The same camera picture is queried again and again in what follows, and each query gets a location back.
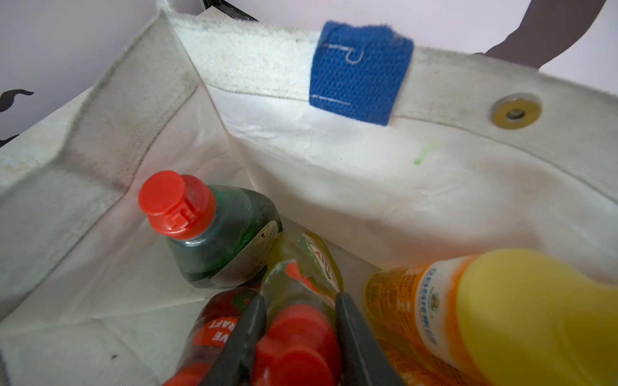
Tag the dark green soap bottle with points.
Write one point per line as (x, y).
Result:
(219, 236)

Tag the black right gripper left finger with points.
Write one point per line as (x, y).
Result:
(235, 364)

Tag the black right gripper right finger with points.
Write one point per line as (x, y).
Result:
(363, 361)

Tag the yellow-green soap bottle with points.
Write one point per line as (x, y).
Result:
(300, 346)

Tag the red liquid soap bottle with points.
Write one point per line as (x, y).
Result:
(210, 333)

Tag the white canvas shopping bag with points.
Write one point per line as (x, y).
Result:
(478, 154)

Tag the orange dish soap bottle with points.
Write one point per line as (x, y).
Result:
(507, 317)
(411, 371)

